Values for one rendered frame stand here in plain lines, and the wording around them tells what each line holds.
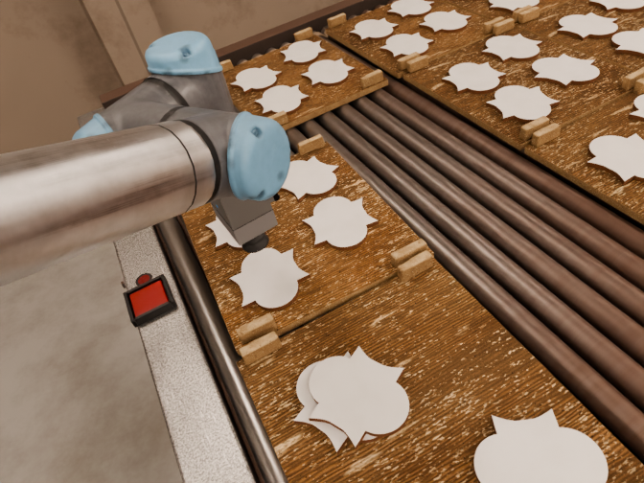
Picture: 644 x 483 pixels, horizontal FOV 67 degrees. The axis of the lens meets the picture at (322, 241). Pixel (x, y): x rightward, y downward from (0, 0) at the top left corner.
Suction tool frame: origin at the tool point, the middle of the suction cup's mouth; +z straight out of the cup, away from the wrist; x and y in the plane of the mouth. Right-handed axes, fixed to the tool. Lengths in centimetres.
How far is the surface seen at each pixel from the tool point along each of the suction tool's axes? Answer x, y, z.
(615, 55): -94, 5, 9
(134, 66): -23, 224, 49
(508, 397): -14.3, -37.6, 9.0
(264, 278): 0.8, 0.1, 8.0
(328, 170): -23.0, 16.8, 8.0
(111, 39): -18, 224, 33
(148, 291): 18.2, 13.1, 9.7
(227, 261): 3.9, 9.1, 9.0
